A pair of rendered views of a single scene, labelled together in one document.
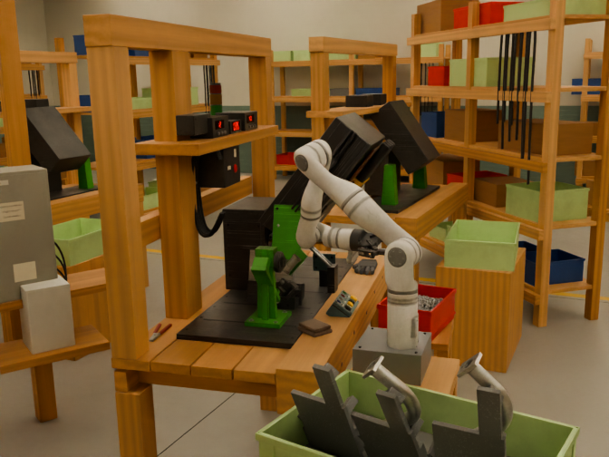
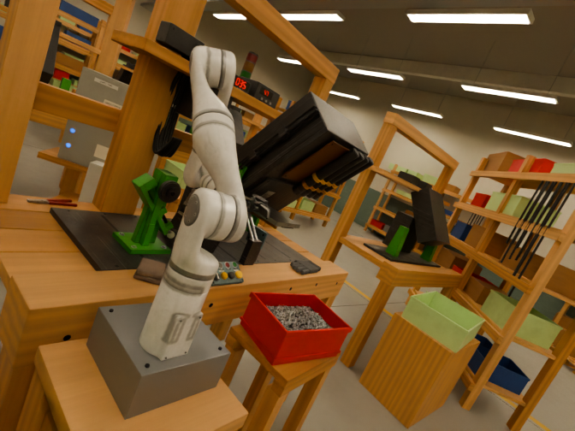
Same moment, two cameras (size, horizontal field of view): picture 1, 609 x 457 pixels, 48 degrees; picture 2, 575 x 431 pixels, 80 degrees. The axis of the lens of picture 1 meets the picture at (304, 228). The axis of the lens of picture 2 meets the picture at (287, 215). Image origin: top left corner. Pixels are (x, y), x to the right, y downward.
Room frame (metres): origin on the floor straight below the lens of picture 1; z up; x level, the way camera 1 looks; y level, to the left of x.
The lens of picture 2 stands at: (1.46, -0.62, 1.40)
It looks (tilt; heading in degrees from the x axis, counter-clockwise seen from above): 10 degrees down; 19
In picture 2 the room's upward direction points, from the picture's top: 23 degrees clockwise
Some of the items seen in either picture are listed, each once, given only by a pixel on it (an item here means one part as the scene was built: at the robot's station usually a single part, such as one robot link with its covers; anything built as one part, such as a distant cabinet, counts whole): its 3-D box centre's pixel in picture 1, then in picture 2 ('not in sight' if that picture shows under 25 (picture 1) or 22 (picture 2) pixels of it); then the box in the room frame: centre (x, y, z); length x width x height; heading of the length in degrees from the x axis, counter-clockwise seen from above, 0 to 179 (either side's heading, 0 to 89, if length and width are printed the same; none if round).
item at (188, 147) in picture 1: (215, 138); (224, 90); (2.79, 0.35, 1.52); 0.90 x 0.25 x 0.04; 165
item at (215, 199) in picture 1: (194, 208); (188, 143); (2.82, 0.45, 1.23); 1.30 x 0.05 x 0.09; 165
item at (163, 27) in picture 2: (194, 123); (180, 42); (2.50, 0.39, 1.59); 0.15 x 0.07 x 0.07; 165
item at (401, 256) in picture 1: (402, 267); (205, 233); (2.00, -0.29, 1.19); 0.09 x 0.09 x 0.17; 59
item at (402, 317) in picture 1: (401, 317); (177, 305); (2.00, -0.29, 1.03); 0.09 x 0.09 x 0.17; 74
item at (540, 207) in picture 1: (488, 141); (494, 256); (5.76, -1.54, 1.19); 2.30 x 0.55 x 2.39; 16
